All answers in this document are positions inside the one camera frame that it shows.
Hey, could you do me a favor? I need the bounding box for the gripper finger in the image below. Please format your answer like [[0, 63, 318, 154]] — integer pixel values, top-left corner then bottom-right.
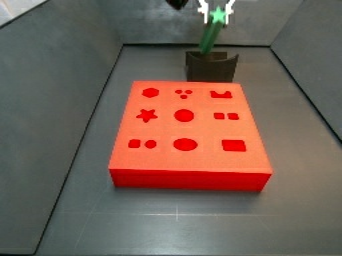
[[196, 0, 210, 23], [224, 0, 235, 25]]

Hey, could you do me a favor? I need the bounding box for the green star-profile bar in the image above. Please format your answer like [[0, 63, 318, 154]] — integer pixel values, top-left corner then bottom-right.
[[199, 7, 226, 54]]

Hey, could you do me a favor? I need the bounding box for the black curved fixture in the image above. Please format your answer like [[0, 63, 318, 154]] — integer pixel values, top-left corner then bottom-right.
[[186, 51, 239, 82]]

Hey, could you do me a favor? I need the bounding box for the red block with shaped holes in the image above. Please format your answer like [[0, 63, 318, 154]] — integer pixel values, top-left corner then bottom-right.
[[108, 81, 273, 191]]

